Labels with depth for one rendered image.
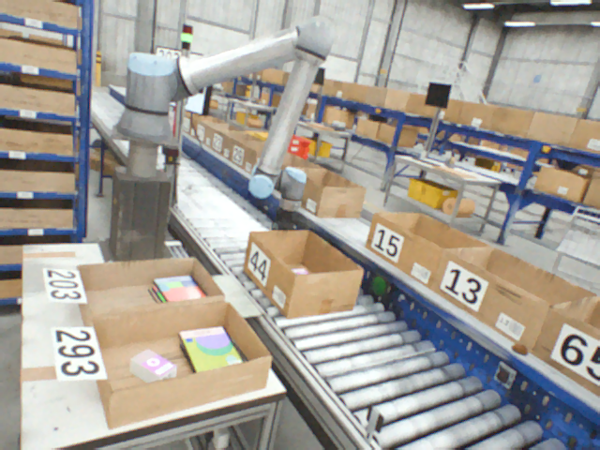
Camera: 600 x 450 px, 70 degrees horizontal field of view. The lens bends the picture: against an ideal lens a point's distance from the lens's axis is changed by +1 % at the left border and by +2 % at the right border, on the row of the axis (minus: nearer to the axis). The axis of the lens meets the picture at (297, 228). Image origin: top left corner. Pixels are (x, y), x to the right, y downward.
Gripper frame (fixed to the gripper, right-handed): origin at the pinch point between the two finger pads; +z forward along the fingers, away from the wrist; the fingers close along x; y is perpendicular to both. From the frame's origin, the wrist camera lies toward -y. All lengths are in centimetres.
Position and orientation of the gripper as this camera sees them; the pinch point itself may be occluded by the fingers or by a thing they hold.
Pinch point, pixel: (285, 250)
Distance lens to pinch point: 189.2
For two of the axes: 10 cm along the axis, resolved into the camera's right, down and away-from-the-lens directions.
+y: -8.4, 0.1, -5.4
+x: 5.0, 3.7, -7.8
